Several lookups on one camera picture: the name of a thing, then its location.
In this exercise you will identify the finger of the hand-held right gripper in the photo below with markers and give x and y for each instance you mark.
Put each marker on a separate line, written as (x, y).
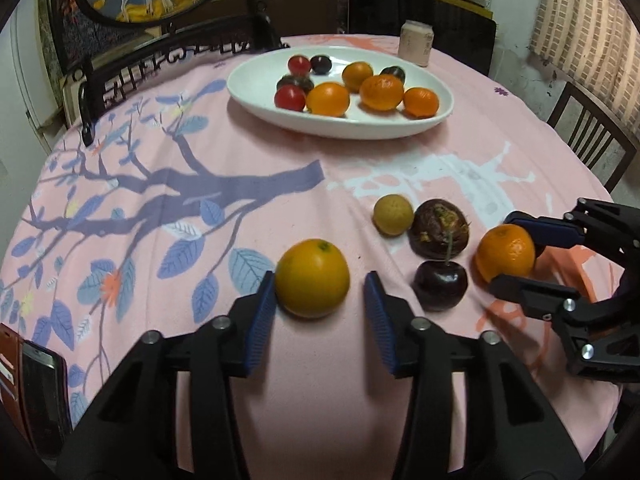
(550, 230)
(530, 295)

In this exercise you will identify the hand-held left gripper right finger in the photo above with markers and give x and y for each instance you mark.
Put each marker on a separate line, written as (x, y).
(380, 325)

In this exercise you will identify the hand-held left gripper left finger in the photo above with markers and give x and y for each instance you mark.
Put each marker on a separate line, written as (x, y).
(262, 325)

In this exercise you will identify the medium orange mandarin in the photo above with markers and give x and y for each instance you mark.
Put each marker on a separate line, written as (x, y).
(505, 259)

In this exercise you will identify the yellow-orange kumquat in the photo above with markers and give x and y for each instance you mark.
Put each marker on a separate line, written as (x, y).
(327, 99)
(357, 75)
(312, 278)

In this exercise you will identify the small orange mandarin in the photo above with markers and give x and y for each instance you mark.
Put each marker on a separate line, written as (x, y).
(420, 102)

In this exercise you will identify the large orange mandarin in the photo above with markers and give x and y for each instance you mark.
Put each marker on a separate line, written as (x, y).
(381, 91)

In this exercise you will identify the dark brown water chestnut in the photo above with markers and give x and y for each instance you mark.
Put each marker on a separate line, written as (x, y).
(295, 80)
(439, 228)
(393, 73)

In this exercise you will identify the red cherry tomato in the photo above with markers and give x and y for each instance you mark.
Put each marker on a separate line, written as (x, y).
(299, 64)
(289, 97)

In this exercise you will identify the white oval plate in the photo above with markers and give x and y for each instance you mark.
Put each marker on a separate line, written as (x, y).
(250, 82)

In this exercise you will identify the dark purple cherry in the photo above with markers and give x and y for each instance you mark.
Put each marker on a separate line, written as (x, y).
(320, 64)
(440, 285)

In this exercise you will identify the tan longan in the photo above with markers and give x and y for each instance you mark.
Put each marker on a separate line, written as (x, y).
(393, 215)

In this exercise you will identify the wooden slatted chair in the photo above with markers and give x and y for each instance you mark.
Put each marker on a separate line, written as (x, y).
(600, 117)

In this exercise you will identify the brick pattern cloth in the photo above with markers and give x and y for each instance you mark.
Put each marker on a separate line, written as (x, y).
(585, 25)

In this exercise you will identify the black chair back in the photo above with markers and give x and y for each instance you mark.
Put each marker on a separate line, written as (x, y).
(460, 35)

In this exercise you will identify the pink drink can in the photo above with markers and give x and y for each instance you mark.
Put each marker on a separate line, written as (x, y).
(415, 45)

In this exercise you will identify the brown wallet phone case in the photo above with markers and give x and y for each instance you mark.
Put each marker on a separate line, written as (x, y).
(35, 400)

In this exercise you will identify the dark brown chair back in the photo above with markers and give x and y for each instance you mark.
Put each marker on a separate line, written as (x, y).
(310, 12)

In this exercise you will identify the white board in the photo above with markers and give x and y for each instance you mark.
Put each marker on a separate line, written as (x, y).
(35, 75)

